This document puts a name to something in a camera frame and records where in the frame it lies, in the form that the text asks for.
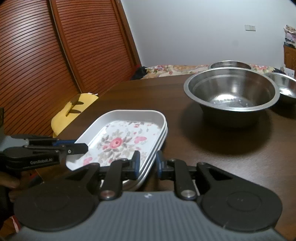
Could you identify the floral plate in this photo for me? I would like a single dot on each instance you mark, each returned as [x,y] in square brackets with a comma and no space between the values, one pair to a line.
[148,162]
[117,134]
[145,173]

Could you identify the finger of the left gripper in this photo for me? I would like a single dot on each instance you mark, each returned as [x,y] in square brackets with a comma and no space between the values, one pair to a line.
[30,151]
[35,140]

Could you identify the person's left hand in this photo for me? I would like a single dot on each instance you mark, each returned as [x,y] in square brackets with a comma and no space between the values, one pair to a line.
[18,184]

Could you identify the floral bed blanket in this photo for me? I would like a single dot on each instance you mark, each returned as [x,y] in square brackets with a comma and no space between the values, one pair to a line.
[176,70]

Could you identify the stack of folded fabrics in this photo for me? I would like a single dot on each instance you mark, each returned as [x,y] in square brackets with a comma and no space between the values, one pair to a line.
[290,35]

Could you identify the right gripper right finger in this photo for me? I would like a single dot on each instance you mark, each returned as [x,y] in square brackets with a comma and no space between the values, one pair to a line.
[184,177]

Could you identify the floral plate back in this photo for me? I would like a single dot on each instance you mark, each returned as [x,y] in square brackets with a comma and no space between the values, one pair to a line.
[117,134]

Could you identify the wooden sideboard cabinet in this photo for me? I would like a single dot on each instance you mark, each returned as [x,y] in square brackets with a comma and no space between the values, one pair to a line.
[289,57]

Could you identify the white paper bag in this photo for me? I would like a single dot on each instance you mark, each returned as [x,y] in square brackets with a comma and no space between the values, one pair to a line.
[289,72]

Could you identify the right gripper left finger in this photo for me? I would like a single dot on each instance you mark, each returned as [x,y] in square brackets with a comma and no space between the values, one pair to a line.
[114,175]

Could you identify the dark clothes on bed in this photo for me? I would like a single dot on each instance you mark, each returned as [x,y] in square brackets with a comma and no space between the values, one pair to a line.
[139,73]

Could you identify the white wall switch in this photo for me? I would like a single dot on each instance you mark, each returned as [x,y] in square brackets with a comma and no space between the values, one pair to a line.
[250,28]

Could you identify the wooden louvered wardrobe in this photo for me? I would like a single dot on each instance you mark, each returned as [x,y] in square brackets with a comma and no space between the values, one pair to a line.
[52,51]

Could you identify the yellow Pikachu plush toy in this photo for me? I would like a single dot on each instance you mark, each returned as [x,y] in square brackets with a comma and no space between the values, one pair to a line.
[70,111]

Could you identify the large steel bowl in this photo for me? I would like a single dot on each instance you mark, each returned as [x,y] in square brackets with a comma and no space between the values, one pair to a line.
[232,90]

